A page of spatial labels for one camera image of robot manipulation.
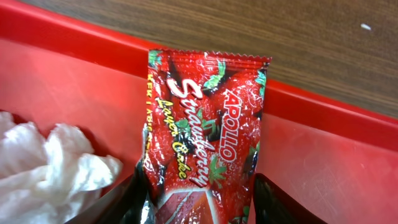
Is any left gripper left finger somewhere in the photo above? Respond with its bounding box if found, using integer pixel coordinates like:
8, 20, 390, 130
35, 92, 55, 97
66, 162, 146, 224

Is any white tissue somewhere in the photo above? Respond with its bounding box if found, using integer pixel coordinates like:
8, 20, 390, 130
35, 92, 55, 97
1, 111, 123, 223

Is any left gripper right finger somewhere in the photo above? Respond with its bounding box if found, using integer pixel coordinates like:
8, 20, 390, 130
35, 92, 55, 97
253, 173, 326, 224

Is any red snack wrapper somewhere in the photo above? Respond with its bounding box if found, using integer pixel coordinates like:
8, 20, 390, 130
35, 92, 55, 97
142, 49, 271, 223

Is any red serving tray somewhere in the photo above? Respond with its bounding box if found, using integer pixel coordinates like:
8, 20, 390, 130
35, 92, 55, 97
1, 1, 397, 223

